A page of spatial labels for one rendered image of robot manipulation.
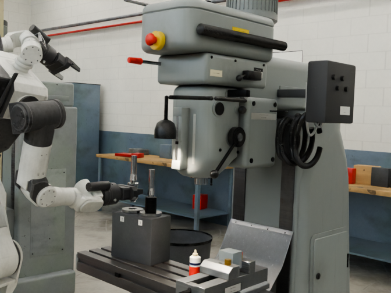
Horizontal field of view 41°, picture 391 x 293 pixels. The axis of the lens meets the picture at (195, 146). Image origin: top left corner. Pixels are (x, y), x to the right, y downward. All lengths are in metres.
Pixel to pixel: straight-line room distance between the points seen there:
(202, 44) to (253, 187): 0.76
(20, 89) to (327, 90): 1.00
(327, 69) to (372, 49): 4.42
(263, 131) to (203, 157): 0.29
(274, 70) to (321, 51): 4.53
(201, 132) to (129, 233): 0.61
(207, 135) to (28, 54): 0.64
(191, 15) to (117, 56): 7.56
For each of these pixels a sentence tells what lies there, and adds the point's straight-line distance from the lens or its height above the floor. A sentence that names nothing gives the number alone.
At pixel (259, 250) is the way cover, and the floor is 0.99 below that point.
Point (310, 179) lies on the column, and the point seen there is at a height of 1.29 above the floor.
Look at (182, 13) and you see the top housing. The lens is 1.67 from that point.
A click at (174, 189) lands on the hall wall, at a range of 8.07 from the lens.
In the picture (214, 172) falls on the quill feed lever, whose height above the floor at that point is 1.34.
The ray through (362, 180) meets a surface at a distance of 5.66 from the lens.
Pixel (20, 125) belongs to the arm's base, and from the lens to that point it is 1.67.
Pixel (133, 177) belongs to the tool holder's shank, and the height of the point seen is 1.26.
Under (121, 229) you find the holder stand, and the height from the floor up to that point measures 1.05.
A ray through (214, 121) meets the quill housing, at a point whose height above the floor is 1.51.
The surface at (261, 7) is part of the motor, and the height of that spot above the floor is 1.93.
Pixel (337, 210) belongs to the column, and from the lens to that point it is 2.31.
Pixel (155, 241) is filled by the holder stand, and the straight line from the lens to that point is 2.11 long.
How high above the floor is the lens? 1.52
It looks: 3 degrees down
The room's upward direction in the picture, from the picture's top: 2 degrees clockwise
